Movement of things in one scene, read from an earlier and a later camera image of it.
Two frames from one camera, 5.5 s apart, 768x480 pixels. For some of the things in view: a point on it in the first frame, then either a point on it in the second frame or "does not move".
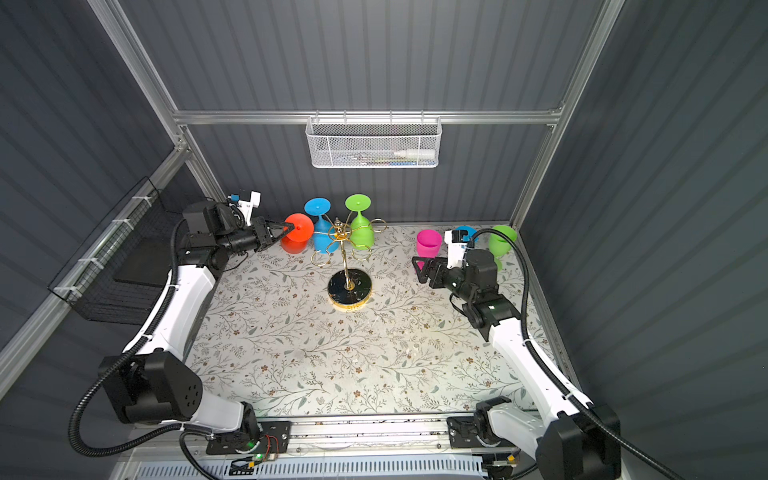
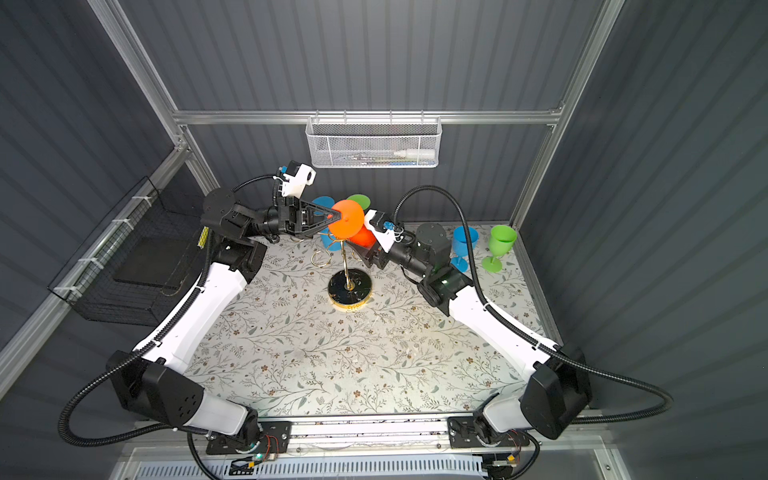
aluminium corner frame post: (123, 39) does not move
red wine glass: (297, 241) → (351, 226)
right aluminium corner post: (593, 46) does not move
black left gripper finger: (287, 230) → (334, 217)
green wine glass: (499, 244) does not move
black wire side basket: (120, 274) does not move
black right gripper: (438, 265) → (382, 260)
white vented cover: (392, 469) does not move
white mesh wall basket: (374, 142) does not move
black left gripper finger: (287, 226) → (326, 210)
